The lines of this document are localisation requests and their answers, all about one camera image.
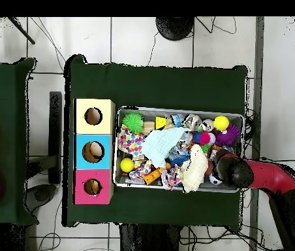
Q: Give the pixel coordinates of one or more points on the black rod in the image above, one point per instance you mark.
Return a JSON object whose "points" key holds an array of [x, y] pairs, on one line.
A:
{"points": [[21, 30]]}

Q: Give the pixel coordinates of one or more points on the wooden box with three holes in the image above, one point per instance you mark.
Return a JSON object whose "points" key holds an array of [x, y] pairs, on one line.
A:
{"points": [[82, 157]]}

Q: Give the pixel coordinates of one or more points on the heart print cloth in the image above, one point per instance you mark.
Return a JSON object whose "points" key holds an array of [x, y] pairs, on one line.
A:
{"points": [[171, 178]]}

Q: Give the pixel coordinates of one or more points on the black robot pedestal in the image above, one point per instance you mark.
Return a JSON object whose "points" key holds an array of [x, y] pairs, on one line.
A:
{"points": [[152, 240]]}

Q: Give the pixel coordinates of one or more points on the pink pompom ball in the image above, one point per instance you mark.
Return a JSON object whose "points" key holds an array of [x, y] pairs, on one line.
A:
{"points": [[205, 138]]}

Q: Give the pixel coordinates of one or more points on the black round base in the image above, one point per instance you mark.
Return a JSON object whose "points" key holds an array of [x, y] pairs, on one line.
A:
{"points": [[175, 26]]}

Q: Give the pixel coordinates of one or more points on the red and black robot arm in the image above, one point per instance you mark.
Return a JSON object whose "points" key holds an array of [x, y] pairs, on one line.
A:
{"points": [[267, 178]]}

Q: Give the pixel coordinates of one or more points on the cream waffle cloth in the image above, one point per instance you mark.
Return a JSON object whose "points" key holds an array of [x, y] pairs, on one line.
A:
{"points": [[194, 170]]}

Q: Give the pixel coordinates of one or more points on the orange toy block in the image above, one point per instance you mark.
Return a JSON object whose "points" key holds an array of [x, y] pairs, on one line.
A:
{"points": [[152, 175]]}

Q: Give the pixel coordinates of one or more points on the light teal waffle cloth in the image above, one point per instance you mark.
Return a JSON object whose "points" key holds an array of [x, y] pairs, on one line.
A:
{"points": [[160, 144]]}

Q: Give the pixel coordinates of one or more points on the black panel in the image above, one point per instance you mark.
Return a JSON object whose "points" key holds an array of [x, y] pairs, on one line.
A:
{"points": [[55, 136]]}

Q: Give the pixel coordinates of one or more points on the small yellow ball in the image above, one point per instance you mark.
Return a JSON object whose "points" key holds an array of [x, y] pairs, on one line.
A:
{"points": [[127, 165]]}

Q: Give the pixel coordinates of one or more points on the green spiky ball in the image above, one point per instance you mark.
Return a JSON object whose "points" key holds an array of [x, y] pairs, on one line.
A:
{"points": [[133, 122]]}

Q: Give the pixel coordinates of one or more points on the polka dot cloth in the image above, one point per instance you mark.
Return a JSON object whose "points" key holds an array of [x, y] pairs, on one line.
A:
{"points": [[131, 142]]}

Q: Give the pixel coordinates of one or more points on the dark green side tablecloth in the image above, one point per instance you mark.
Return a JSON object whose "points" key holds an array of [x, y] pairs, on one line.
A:
{"points": [[6, 104]]}

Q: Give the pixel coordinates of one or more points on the purple spiky ball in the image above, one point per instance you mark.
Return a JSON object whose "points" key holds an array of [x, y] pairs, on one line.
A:
{"points": [[227, 136]]}

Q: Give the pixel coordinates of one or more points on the large yellow ball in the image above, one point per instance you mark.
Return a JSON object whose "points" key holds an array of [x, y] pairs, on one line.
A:
{"points": [[220, 123]]}

